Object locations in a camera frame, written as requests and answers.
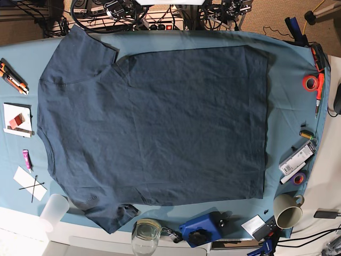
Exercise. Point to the clear glass jar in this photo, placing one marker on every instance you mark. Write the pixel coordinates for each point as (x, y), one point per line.
(145, 236)

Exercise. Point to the orange screwdriver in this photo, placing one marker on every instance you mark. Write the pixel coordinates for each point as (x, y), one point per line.
(319, 92)

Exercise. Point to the grey packaged device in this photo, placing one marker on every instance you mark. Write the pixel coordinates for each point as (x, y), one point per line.
(298, 157)

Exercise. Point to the metal padlock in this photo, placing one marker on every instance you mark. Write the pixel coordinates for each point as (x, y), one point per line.
(175, 236)

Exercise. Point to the blue plastic box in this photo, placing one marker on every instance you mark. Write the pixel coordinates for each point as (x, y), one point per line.
(203, 229)

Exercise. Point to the black hair pins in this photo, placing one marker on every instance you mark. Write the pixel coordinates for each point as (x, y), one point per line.
(32, 187)

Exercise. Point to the pink glue tube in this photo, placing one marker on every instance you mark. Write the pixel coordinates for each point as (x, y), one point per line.
(27, 160)

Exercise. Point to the yellow black battery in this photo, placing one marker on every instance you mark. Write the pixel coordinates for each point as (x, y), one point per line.
(306, 134)

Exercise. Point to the purple tape roll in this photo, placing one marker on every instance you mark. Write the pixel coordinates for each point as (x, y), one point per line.
(298, 178)

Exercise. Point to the red tape roll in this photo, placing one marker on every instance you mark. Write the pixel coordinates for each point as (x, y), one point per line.
(310, 83)

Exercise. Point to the white power strip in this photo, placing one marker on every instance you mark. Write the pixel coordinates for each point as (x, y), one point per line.
(167, 23)

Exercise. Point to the blue clamp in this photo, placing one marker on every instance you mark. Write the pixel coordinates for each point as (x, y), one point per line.
(268, 246)

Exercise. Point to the white paper card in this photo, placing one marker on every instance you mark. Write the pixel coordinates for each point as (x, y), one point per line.
(23, 178)

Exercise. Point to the white business card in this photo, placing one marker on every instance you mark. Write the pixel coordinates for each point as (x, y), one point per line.
(252, 225)

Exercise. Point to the beige ceramic mug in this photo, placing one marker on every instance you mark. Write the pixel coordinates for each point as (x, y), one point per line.
(287, 210)

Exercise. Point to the dark blue T-shirt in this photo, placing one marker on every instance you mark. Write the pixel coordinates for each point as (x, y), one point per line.
(157, 128)

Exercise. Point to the orange black utility knife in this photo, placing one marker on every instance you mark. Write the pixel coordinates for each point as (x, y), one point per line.
(12, 78)

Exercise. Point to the light blue table cloth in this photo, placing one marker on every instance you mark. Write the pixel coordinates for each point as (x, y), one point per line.
(290, 106)

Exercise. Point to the black remote control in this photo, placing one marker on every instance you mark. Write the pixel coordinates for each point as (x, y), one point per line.
(263, 232)

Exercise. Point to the frosted plastic cup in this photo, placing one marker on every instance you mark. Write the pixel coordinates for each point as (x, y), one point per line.
(56, 207)

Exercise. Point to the orange black pliers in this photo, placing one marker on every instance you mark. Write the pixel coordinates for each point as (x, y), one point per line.
(319, 57)

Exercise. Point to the white notepad with red block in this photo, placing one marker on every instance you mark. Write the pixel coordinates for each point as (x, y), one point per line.
(17, 120)

